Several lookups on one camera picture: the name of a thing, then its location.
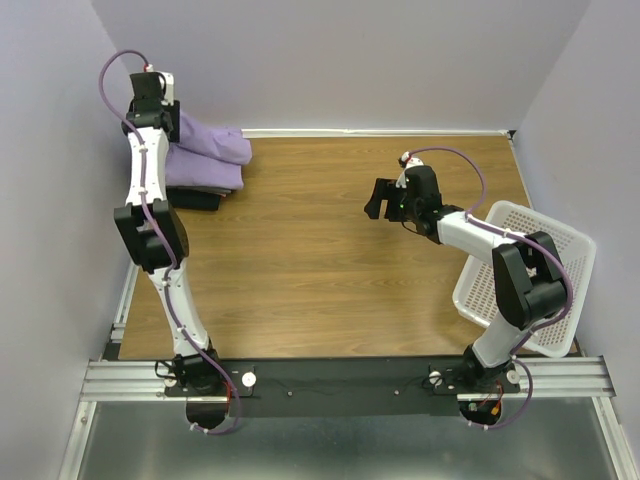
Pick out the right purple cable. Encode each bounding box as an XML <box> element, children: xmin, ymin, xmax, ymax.
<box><xmin>398</xmin><ymin>146</ymin><xmax>574</xmax><ymax>432</ymax></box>

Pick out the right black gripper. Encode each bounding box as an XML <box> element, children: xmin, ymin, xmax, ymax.
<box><xmin>363</xmin><ymin>177</ymin><xmax>420</xmax><ymax>222</ymax></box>

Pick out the folded dark grey t shirt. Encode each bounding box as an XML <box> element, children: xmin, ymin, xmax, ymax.
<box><xmin>166</xmin><ymin>187</ymin><xmax>233</xmax><ymax>212</ymax></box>

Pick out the purple t shirt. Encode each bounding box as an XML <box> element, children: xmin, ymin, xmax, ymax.
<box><xmin>165</xmin><ymin>112</ymin><xmax>253</xmax><ymax>191</ymax></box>

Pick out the aluminium extrusion rail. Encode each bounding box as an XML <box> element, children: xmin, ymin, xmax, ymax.
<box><xmin>80</xmin><ymin>357</ymin><xmax>616</xmax><ymax>402</ymax></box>

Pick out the white plastic laundry basket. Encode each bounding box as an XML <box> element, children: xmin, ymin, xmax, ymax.
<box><xmin>452</xmin><ymin>201</ymin><xmax>595</xmax><ymax>358</ymax></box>

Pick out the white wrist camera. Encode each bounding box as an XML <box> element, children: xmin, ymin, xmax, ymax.
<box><xmin>398</xmin><ymin>152</ymin><xmax>424</xmax><ymax>170</ymax></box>
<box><xmin>158</xmin><ymin>71</ymin><xmax>175</xmax><ymax>105</ymax></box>

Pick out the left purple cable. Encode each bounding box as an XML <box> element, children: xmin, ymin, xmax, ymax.
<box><xmin>98</xmin><ymin>48</ymin><xmax>244</xmax><ymax>436</ymax></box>

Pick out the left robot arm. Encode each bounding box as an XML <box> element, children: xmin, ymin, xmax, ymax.
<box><xmin>114</xmin><ymin>66</ymin><xmax>224</xmax><ymax>396</ymax></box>

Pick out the purple cable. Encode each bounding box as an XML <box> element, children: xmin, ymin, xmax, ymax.
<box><xmin>98</xmin><ymin>48</ymin><xmax>244</xmax><ymax>436</ymax></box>
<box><xmin>398</xmin><ymin>146</ymin><xmax>574</xmax><ymax>432</ymax></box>

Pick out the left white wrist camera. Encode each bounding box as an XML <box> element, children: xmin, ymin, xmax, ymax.
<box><xmin>158</xmin><ymin>71</ymin><xmax>175</xmax><ymax>105</ymax></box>

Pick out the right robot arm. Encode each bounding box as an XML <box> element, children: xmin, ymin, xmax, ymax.
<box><xmin>364</xmin><ymin>163</ymin><xmax>573</xmax><ymax>392</ymax></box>

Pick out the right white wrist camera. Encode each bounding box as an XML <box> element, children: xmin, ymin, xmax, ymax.
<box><xmin>398</xmin><ymin>152</ymin><xmax>424</xmax><ymax>170</ymax></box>

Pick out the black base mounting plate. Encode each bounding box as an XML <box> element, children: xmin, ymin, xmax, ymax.
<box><xmin>155</xmin><ymin>356</ymin><xmax>520</xmax><ymax>428</ymax></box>

